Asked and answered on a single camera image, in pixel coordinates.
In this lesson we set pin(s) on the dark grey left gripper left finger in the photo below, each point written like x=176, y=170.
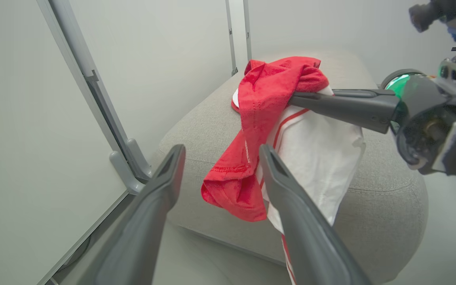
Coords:
x=141, y=229

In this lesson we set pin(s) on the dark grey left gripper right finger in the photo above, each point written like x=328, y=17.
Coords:
x=307, y=237

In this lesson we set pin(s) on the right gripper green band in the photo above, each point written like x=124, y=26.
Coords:
x=426, y=118

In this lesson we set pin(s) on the white garment with red stripes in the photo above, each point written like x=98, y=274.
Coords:
x=315, y=158

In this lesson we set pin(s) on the grey fabric sofa seat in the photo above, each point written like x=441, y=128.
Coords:
x=204, y=130

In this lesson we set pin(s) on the grey partition post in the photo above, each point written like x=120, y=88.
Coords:
x=231, y=35
x=247, y=27

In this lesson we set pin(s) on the grey partition frame foot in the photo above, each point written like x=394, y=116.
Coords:
x=93, y=83

